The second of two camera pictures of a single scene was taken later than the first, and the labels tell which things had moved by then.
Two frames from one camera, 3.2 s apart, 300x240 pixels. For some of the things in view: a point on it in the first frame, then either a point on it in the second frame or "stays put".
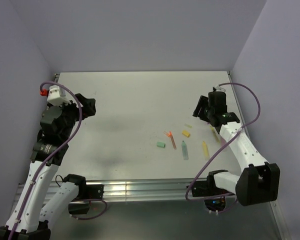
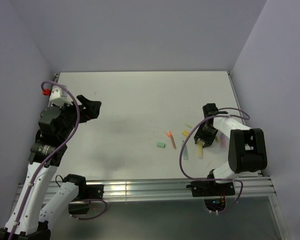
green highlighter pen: (184, 151) stays put
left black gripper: (88, 106) stays put
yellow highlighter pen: (206, 150) → (200, 150)
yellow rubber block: (186, 133) stays put
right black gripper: (202, 103) → (207, 140)
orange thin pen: (173, 142) stays put
